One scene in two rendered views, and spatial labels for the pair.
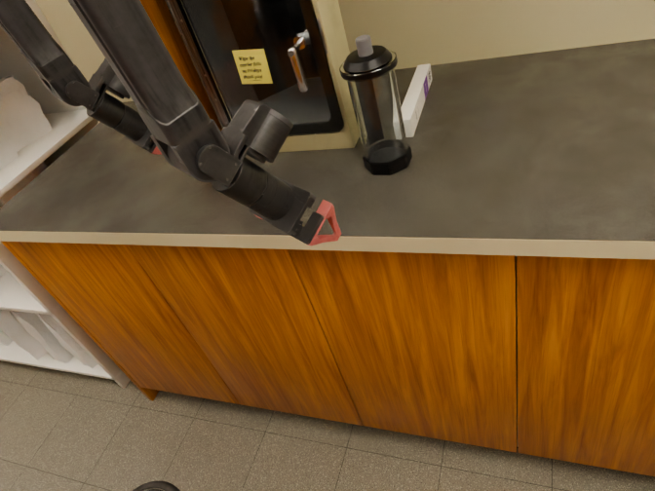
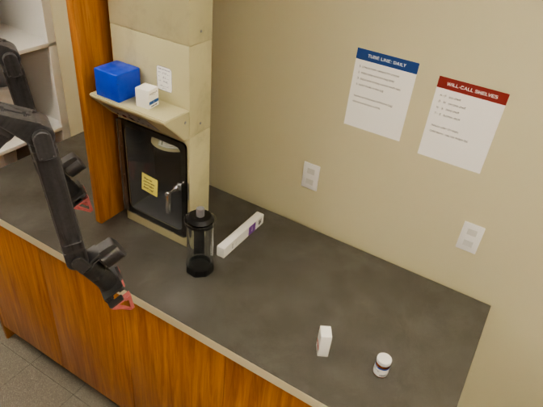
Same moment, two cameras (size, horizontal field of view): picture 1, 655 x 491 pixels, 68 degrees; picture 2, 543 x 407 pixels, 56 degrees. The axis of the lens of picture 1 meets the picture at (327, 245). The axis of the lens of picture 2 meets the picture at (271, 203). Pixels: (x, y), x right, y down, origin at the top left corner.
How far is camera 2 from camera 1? 90 cm
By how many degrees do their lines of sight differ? 6
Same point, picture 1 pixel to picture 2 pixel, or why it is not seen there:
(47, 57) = not seen: hidden behind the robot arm
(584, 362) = not seen: outside the picture
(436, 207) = (200, 309)
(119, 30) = (59, 214)
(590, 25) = (358, 235)
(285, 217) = (107, 291)
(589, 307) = (254, 396)
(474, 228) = (208, 330)
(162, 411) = (10, 349)
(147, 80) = (63, 230)
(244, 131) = (99, 253)
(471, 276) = (205, 353)
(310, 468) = not seen: outside the picture
